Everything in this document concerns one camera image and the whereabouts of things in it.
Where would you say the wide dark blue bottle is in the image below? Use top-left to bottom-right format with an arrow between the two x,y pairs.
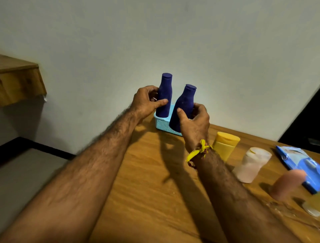
169,84 -> 197,133

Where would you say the light blue plastic basket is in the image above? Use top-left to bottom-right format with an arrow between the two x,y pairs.
153,104 -> 183,137

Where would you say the person's left hand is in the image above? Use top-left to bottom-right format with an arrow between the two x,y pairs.
130,86 -> 168,123

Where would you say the black furniture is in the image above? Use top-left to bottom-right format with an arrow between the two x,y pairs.
278,86 -> 320,152

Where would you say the blue plastic packet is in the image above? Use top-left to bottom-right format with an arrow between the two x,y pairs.
275,145 -> 320,195

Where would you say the slim dark blue bottle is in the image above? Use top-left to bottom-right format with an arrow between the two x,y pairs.
155,73 -> 173,118

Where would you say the wooden wall shelf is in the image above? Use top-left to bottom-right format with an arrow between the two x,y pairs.
0,54 -> 47,107

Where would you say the yellow tube bottle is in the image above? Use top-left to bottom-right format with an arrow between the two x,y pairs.
212,132 -> 241,163

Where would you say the person's right forearm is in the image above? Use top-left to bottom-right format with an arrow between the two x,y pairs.
193,147 -> 303,243

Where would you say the person's right hand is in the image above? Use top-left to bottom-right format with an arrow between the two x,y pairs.
177,103 -> 210,152

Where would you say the yellow thread wristband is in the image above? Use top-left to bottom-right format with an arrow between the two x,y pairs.
186,139 -> 213,169

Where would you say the person's left forearm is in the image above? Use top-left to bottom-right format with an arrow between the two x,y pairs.
0,108 -> 141,243

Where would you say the translucent white bottle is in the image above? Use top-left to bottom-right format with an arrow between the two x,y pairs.
232,147 -> 272,184

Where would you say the pink bottle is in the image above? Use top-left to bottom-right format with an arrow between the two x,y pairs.
269,169 -> 307,202

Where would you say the pale yellow clear-capped bottle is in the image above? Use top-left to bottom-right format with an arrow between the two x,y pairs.
301,191 -> 320,217

